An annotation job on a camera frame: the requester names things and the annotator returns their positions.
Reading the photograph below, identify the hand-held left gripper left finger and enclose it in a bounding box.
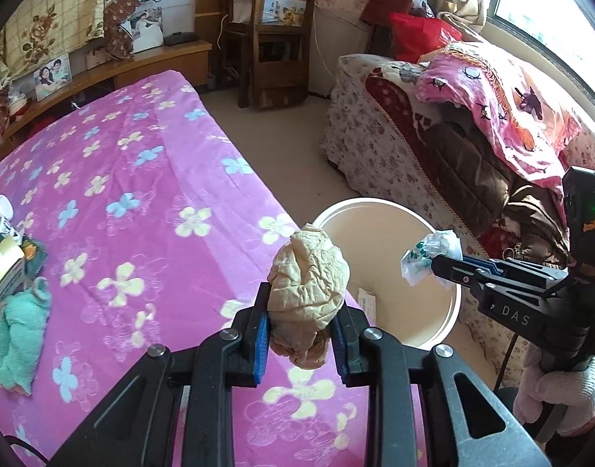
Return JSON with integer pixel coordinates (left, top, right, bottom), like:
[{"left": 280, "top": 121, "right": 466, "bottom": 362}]
[{"left": 49, "top": 279, "right": 279, "bottom": 467}]

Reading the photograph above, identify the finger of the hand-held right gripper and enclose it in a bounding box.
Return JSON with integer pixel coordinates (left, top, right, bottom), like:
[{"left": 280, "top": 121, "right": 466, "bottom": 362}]
[
  {"left": 463, "top": 255, "right": 568, "bottom": 283},
  {"left": 431, "top": 252, "right": 546, "bottom": 295}
]

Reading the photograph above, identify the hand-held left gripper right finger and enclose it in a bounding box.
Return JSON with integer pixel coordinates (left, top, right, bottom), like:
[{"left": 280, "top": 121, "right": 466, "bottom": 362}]
[{"left": 329, "top": 299, "right": 553, "bottom": 467}]

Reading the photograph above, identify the white green wrapper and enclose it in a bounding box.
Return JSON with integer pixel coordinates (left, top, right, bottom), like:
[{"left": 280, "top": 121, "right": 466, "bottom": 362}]
[{"left": 399, "top": 228, "right": 463, "bottom": 288}]

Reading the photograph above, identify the beige paper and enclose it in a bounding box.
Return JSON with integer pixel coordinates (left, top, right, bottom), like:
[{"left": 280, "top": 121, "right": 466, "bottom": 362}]
[{"left": 268, "top": 223, "right": 351, "bottom": 370}]

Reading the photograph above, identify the cream plastic bucket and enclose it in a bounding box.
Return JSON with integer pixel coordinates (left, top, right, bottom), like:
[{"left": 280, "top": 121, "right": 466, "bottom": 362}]
[{"left": 312, "top": 198, "right": 463, "bottom": 351}]

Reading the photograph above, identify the person's right hand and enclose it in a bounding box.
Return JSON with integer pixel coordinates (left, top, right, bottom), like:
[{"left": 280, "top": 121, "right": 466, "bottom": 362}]
[{"left": 514, "top": 345, "right": 595, "bottom": 439}]

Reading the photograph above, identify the bunch of keys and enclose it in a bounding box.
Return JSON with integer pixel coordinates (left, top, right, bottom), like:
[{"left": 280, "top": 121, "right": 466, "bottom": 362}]
[{"left": 502, "top": 242, "right": 528, "bottom": 266}]

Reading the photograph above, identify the brown quilted jacket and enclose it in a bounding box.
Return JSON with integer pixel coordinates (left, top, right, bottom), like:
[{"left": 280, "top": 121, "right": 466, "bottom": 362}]
[{"left": 421, "top": 117, "right": 570, "bottom": 266}]

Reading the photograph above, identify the floral covered sofa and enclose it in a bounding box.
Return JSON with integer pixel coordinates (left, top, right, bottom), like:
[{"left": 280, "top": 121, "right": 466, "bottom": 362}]
[{"left": 321, "top": 53, "right": 595, "bottom": 377}]

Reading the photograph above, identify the pink printed blanket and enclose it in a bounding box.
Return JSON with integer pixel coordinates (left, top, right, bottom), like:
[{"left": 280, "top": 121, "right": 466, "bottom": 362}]
[{"left": 413, "top": 41, "right": 584, "bottom": 198}]

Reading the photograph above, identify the pink floral bed blanket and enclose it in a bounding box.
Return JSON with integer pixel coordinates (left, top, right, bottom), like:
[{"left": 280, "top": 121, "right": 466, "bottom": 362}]
[{"left": 0, "top": 69, "right": 425, "bottom": 467}]

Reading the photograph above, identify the red patterned blanket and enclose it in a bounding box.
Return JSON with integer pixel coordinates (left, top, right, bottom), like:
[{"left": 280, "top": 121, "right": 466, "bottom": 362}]
[{"left": 364, "top": 61, "right": 456, "bottom": 183}]

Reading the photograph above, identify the red plastic bag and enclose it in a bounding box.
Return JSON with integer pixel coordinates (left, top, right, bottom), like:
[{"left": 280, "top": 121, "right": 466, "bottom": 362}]
[{"left": 389, "top": 12, "right": 464, "bottom": 65}]

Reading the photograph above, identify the teal fluffy cloth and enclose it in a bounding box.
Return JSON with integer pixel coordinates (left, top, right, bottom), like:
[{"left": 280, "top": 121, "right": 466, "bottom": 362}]
[{"left": 0, "top": 277, "right": 53, "bottom": 396}]

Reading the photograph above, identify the dark green cloth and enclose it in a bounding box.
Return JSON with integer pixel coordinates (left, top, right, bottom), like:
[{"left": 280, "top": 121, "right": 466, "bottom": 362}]
[{"left": 21, "top": 235, "right": 48, "bottom": 274}]

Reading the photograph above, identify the window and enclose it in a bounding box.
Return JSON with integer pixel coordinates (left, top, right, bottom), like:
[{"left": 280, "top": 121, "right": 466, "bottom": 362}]
[{"left": 491, "top": 0, "right": 595, "bottom": 110}]

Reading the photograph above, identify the yellow white box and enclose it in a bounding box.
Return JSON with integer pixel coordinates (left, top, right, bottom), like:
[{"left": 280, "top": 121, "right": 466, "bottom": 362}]
[{"left": 0, "top": 238, "right": 26, "bottom": 298}]

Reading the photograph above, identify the wooden chair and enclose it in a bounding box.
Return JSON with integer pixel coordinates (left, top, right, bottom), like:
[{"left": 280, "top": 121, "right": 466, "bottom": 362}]
[{"left": 218, "top": 0, "right": 320, "bottom": 109}]

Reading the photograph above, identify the wooden headboard shelf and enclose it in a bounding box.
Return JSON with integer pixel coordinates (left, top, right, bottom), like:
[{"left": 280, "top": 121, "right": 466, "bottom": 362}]
[{"left": 0, "top": 40, "right": 214, "bottom": 156}]

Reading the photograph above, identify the small black box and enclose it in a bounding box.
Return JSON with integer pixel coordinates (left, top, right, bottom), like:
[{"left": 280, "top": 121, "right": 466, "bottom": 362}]
[{"left": 163, "top": 31, "right": 199, "bottom": 47}]

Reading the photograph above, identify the printed white bag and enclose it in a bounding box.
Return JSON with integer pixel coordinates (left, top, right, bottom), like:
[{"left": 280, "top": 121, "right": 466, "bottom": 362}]
[{"left": 230, "top": 0, "right": 309, "bottom": 28}]

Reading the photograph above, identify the wedding photo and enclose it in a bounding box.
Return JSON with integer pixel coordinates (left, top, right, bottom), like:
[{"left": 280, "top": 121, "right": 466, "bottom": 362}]
[{"left": 118, "top": 6, "right": 165, "bottom": 54}]

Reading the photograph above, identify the framed couple photo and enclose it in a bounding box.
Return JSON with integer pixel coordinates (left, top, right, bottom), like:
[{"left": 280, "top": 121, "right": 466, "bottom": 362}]
[{"left": 33, "top": 53, "right": 74, "bottom": 101}]

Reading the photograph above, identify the beige floral cloth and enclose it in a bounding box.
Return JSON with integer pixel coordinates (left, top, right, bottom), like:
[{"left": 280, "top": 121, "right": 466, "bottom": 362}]
[{"left": 0, "top": 0, "right": 135, "bottom": 81}]

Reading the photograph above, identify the white cable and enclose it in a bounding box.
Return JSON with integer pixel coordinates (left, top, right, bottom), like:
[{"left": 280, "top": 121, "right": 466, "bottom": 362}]
[{"left": 311, "top": 9, "right": 338, "bottom": 99}]

